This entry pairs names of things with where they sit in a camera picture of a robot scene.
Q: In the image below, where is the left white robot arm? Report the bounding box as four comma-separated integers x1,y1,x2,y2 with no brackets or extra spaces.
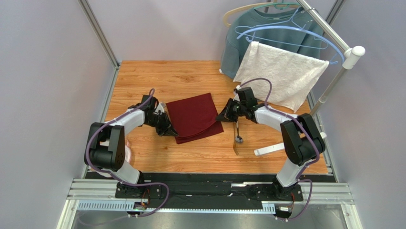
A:
84,95,179,198

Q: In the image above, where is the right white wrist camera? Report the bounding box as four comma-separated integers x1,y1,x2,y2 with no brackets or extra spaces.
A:
233,85,241,102

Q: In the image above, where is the light blue clothes hanger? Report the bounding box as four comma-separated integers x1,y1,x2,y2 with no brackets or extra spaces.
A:
231,7,347,65

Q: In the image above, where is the silver metal spoon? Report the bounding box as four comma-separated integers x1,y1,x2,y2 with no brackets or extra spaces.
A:
235,121,244,144

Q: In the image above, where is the aluminium frame rail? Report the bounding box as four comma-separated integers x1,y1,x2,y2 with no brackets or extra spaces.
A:
78,0,120,69

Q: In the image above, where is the teal sweatshirt on hanger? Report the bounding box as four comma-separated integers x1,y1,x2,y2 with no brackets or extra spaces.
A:
220,7,324,79

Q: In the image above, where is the beige wooden hanger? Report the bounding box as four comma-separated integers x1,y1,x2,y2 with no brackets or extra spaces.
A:
223,0,281,28

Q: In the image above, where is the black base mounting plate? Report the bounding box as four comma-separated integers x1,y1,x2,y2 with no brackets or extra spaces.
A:
85,172,337,210

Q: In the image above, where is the white towel on hanger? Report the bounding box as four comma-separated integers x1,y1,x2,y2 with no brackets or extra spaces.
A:
234,42,330,112

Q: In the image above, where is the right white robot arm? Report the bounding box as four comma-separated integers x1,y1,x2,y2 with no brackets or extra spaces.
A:
216,87,326,199

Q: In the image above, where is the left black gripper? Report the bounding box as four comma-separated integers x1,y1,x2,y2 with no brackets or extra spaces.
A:
145,111,179,137

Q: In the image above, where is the metal clothes rack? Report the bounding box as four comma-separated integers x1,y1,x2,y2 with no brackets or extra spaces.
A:
254,0,366,157

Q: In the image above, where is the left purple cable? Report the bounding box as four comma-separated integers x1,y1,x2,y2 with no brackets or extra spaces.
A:
85,88,170,218

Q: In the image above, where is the purple cable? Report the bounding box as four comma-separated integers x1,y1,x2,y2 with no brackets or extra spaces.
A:
236,77,313,221
85,88,170,218

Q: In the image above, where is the dark red cloth napkin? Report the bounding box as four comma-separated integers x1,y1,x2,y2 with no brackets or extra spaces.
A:
166,93,223,144

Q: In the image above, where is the white mesh bag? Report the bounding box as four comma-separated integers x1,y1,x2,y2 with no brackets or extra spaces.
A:
97,139,132,178

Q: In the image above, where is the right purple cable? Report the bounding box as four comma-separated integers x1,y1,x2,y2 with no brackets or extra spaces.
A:
236,77,313,221

